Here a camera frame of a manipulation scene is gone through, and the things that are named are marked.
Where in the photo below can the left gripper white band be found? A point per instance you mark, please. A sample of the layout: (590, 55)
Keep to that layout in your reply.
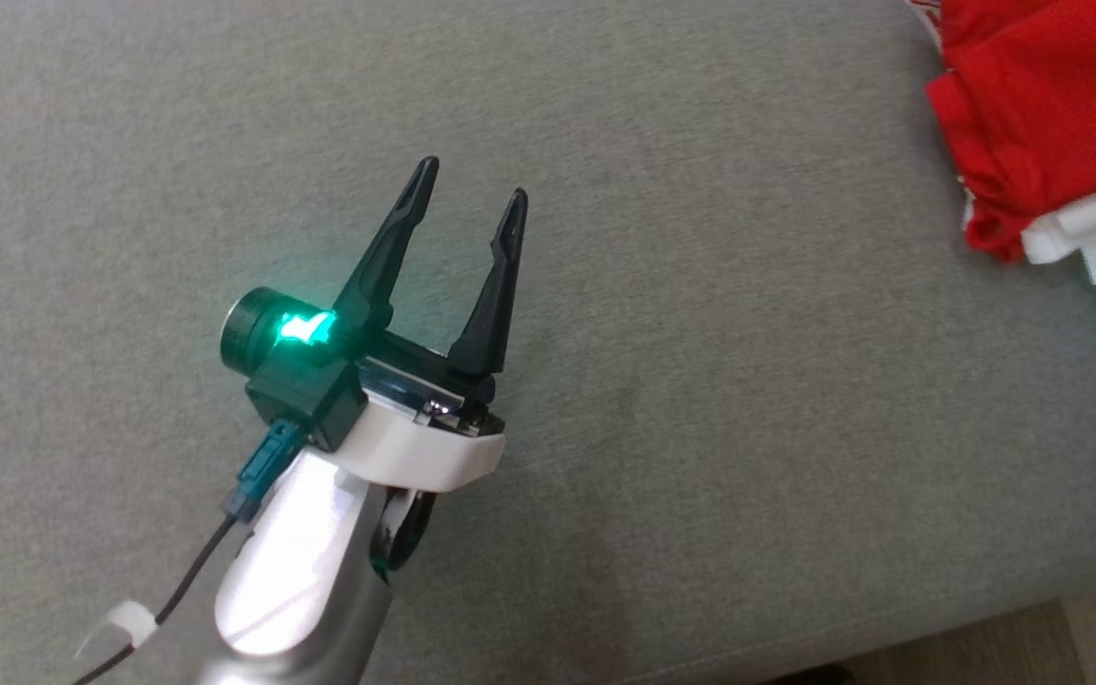
(420, 447)

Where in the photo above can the red basketball jersey white trim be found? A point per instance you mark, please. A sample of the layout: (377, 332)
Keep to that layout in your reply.
(1052, 124)

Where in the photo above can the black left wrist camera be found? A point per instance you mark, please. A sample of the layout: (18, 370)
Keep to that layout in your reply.
(296, 366)

